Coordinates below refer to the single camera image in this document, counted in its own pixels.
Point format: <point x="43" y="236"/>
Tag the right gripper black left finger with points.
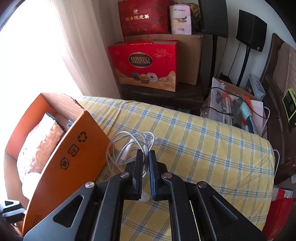
<point x="109" y="198"/>

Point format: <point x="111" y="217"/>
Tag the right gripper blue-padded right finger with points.
<point x="166" y="186"/>

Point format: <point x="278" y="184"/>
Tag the white wired earphones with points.
<point x="124" y="147"/>

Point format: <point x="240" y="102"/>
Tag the orange cardboard box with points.
<point x="78" y="158"/>

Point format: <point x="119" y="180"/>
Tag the pink quilted oven mitt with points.
<point x="38" y="146"/>

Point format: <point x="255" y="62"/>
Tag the clear bag of dried herbs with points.
<point x="70" y="122"/>

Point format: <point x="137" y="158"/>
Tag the open box of clutter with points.
<point x="234" y="106"/>

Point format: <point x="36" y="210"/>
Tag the red Chinese gift box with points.
<point x="279" y="211"/>

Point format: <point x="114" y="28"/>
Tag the red Ferrero gift bag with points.
<point x="150" y="64"/>

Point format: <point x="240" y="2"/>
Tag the small blue white box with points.
<point x="254" y="87"/>

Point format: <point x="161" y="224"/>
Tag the brown cardboard carton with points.
<point x="188" y="62"/>

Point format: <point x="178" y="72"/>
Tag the green black portable radio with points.
<point x="289" y="104"/>

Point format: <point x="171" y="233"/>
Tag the brown wooden sofa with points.
<point x="280" y="133"/>

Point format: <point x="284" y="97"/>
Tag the white sheer curtain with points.
<point x="89" y="28"/>

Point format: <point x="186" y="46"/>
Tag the red tea gift bag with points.
<point x="140" y="17"/>

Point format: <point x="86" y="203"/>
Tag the left black speaker on stand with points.
<point x="214" y="21"/>

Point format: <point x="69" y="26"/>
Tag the black speaker on stand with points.
<point x="214" y="21"/>
<point x="251" y="31"/>

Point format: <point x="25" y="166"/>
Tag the right black speaker on stand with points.
<point x="251" y="31"/>

